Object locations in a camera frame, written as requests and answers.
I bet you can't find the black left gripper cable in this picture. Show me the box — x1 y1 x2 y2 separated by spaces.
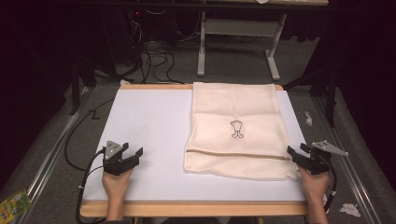
75 147 107 224

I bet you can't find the white board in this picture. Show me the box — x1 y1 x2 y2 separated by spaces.
82 88 328 203

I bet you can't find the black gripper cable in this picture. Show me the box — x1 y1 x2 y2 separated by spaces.
322 157 339 213
75 147 107 224

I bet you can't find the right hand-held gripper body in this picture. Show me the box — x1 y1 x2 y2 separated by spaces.
301 139 349 175

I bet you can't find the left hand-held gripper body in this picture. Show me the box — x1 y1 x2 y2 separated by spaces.
102 140 140 177

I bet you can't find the black stand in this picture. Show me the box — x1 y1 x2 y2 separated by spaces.
281 61 340 129
68 58 98 117

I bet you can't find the black floor cable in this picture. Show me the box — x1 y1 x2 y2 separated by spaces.
64 98 116 173

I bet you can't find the white desk frame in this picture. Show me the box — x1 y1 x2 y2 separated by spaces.
196 0 330 82

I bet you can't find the tangle of black cables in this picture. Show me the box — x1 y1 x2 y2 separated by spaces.
122 8 185 86

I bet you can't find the person's left hand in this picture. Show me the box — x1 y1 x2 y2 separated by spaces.
102 169 134 202

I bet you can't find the green packet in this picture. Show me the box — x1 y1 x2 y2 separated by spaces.
0 188 34 224

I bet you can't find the person's right hand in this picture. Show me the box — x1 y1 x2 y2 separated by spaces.
297 167 332 202

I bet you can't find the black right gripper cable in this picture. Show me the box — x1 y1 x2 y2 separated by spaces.
322 157 339 213

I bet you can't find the metal floor rail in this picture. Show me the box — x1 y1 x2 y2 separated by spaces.
312 95 375 224
12 87 92 224

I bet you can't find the cream mesh laundry bag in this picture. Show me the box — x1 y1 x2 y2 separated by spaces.
183 81 300 182

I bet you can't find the crumpled white paper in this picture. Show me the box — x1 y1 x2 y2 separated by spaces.
338 203 362 218

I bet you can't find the wooden table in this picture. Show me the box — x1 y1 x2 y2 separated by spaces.
79 83 330 224

